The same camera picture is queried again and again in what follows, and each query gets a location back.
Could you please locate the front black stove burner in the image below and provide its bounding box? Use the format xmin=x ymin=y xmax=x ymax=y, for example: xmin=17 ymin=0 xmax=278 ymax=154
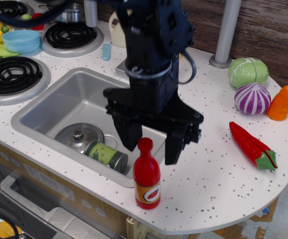
xmin=0 ymin=56 xmax=51 ymax=106

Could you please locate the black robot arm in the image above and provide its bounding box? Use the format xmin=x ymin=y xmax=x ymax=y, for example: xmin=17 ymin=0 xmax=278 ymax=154
xmin=103 ymin=0 xmax=203 ymax=165

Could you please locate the red toy radish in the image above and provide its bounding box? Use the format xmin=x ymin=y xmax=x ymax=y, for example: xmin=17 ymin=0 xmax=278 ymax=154
xmin=21 ymin=13 xmax=44 ymax=31

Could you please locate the back black stove burner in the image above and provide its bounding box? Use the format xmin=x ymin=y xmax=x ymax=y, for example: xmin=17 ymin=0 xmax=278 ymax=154
xmin=0 ymin=0 xmax=34 ymax=20

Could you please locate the red sauce bottle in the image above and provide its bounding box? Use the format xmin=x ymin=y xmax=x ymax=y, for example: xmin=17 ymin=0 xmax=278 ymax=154
xmin=133 ymin=137 xmax=161 ymax=210

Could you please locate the middle black stove burner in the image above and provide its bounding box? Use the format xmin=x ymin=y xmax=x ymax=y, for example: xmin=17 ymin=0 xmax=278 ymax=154
xmin=41 ymin=22 xmax=103 ymax=58

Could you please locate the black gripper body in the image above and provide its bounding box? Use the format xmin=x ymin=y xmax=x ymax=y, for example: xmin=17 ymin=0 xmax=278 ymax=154
xmin=103 ymin=74 xmax=203 ymax=142

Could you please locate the yellow toy object below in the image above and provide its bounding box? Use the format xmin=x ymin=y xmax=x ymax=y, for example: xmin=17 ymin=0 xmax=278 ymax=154
xmin=0 ymin=221 xmax=15 ymax=239

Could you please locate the toy oven door handle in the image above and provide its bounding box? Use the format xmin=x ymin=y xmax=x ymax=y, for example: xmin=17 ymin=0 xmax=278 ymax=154
xmin=0 ymin=175 xmax=71 ymax=239

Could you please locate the orange toy carrot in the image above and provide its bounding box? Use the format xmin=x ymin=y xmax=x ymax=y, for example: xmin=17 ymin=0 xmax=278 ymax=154
xmin=267 ymin=85 xmax=288 ymax=121

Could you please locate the light blue toy bowl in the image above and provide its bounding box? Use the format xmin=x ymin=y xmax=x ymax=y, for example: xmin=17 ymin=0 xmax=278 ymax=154
xmin=2 ymin=30 xmax=40 ymax=53

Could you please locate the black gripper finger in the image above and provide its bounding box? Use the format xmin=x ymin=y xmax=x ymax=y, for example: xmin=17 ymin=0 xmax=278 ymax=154
xmin=165 ymin=124 xmax=191 ymax=165
xmin=112 ymin=116 xmax=142 ymax=151

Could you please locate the purple toy onion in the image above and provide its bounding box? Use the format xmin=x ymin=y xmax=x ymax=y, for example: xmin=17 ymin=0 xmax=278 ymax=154
xmin=234 ymin=83 xmax=272 ymax=115

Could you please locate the black cable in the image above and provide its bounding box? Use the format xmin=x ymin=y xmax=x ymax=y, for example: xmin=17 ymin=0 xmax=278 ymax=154
xmin=0 ymin=0 xmax=72 ymax=28

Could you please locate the black stove burner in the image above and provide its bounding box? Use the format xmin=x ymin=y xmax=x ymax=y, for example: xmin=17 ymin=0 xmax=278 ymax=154
xmin=0 ymin=0 xmax=34 ymax=20
xmin=41 ymin=22 xmax=103 ymax=58
xmin=0 ymin=56 xmax=51 ymax=106

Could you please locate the silver pot lid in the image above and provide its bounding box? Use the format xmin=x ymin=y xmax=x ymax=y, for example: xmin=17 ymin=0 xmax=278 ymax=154
xmin=55 ymin=123 xmax=104 ymax=153

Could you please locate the cream toy detergent jug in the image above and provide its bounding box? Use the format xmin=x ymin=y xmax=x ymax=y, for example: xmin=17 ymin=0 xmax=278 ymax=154
xmin=108 ymin=12 xmax=126 ymax=48

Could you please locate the grey toy sink basin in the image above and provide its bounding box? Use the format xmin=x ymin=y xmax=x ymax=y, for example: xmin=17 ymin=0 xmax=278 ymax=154
xmin=10 ymin=67 xmax=192 ymax=188

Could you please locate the silver toy faucet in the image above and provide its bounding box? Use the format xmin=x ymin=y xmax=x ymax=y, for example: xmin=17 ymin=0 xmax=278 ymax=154
xmin=115 ymin=60 xmax=129 ymax=81

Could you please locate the grey pole left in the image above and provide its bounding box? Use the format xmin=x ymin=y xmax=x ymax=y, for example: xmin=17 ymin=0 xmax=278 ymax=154
xmin=84 ymin=0 xmax=98 ymax=27

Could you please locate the green toy cabbage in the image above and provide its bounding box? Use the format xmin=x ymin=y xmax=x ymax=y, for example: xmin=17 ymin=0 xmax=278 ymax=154
xmin=228 ymin=57 xmax=269 ymax=89

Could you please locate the red toy chili pepper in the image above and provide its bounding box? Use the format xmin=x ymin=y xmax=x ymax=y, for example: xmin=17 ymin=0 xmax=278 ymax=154
xmin=229 ymin=121 xmax=278 ymax=171

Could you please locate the grey support pole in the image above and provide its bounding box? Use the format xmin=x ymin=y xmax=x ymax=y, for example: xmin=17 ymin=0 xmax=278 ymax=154
xmin=209 ymin=0 xmax=242 ymax=69

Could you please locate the green toy can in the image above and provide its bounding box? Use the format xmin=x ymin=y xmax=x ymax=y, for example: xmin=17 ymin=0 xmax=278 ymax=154
xmin=84 ymin=140 xmax=128 ymax=173

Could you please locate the silver toy pot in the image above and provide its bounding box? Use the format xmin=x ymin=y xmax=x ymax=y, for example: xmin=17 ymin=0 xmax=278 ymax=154
xmin=38 ymin=2 xmax=86 ymax=23

